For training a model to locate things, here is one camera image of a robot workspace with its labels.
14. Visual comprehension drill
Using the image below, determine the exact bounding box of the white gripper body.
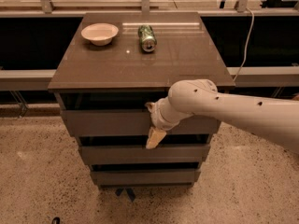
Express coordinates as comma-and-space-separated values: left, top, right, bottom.
150, 98, 180, 131

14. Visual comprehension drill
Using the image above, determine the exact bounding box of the grey drawer cabinet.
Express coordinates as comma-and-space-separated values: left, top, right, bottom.
47, 11, 236, 190

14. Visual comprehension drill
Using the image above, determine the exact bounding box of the grey middle drawer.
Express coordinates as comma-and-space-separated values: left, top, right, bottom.
78, 144, 210, 165

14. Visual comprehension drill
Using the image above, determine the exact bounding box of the white cable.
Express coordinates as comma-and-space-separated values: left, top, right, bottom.
232, 7, 255, 82

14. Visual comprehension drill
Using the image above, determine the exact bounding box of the grey top drawer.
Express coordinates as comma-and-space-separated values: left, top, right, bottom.
62, 109, 221, 137

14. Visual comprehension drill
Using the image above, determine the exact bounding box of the grey bottom drawer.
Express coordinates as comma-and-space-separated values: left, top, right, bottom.
91, 169, 200, 186

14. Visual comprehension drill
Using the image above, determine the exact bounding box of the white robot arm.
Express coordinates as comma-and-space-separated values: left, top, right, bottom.
146, 79, 299, 154

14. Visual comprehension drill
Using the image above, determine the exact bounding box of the white bowl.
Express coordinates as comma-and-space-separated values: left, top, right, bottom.
81, 23, 119, 46

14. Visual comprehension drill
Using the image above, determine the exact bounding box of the grey metal railing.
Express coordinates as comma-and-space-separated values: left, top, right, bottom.
0, 0, 299, 91

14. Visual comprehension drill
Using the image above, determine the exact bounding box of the grey drawer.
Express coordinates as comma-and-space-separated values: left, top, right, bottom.
62, 109, 221, 137
91, 169, 200, 186
78, 144, 210, 165

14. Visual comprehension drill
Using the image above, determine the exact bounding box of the small black floor object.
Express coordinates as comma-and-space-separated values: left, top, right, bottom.
51, 217, 60, 224

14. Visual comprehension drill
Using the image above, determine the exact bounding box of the blue tape cross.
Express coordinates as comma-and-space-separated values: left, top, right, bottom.
115, 188, 135, 202

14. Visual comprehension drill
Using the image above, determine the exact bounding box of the green soda can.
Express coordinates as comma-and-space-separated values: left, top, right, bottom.
138, 24, 157, 52

